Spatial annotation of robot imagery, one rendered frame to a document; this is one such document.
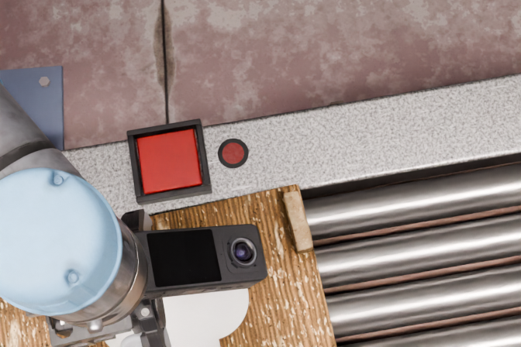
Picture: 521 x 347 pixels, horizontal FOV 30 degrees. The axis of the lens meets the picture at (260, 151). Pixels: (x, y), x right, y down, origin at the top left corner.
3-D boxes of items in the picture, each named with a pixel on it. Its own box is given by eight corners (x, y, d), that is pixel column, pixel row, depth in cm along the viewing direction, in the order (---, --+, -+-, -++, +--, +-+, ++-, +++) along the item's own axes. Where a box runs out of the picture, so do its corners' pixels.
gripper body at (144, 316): (54, 261, 79) (12, 235, 67) (158, 238, 79) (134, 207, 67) (70, 355, 77) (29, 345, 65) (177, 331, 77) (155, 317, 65)
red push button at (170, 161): (137, 141, 100) (135, 137, 99) (194, 131, 100) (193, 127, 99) (145, 197, 99) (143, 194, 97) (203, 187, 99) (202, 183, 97)
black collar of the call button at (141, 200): (129, 135, 100) (125, 130, 99) (201, 122, 101) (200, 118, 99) (138, 206, 98) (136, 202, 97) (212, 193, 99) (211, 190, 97)
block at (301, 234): (282, 198, 96) (282, 192, 93) (300, 194, 96) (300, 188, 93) (295, 255, 95) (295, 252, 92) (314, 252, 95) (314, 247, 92)
